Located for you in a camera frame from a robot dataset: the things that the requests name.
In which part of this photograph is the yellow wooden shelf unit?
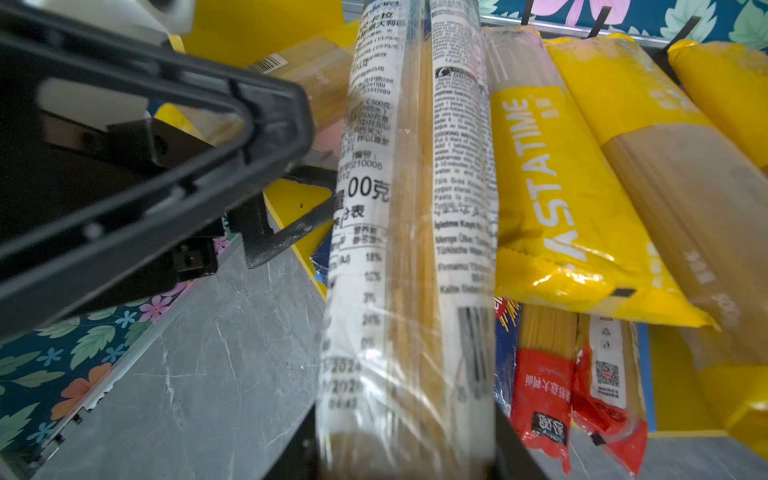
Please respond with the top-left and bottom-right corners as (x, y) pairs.
(149, 0), (768, 439)

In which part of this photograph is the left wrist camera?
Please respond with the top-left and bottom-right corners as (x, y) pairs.
(24, 0), (197, 45)

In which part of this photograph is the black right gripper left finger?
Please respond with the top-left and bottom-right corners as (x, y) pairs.
(262, 413), (318, 480)

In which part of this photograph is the blue Barilla rigatoni bag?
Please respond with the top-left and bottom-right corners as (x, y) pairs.
(310, 231), (332, 287)

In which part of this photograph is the yellow Pastatime bag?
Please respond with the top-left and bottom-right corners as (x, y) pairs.
(483, 26), (712, 328)
(546, 36), (767, 455)

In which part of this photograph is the yellow spaghetti bag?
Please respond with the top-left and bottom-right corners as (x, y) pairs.
(156, 29), (356, 146)
(667, 40), (767, 172)

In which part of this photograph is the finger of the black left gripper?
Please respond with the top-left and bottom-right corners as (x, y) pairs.
(227, 165), (337, 269)
(1, 17), (314, 336)

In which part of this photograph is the blue Barilla spaghetti box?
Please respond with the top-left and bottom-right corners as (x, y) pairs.
(494, 297), (522, 418)

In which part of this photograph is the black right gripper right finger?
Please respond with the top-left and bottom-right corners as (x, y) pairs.
(494, 407), (548, 480)

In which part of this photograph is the blue clear spaghetti bag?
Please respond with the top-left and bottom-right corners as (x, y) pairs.
(316, 1), (440, 479)
(429, 1), (498, 479)

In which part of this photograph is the red clear labelled spaghetti bag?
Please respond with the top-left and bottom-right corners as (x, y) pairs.
(572, 314), (648, 476)

